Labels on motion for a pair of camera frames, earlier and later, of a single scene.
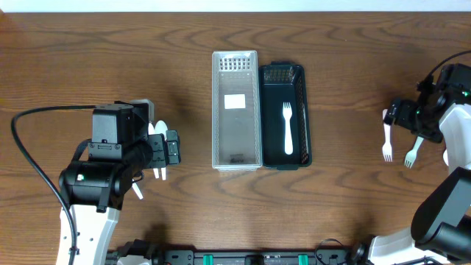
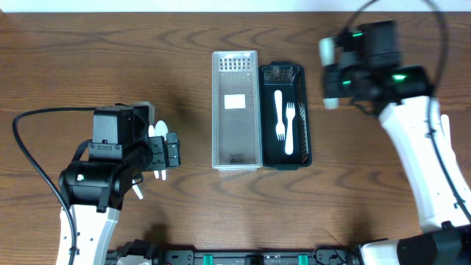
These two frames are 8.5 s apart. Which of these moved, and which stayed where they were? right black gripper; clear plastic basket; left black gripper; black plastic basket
Moved: right black gripper
Stayed: left black gripper; clear plastic basket; black plastic basket
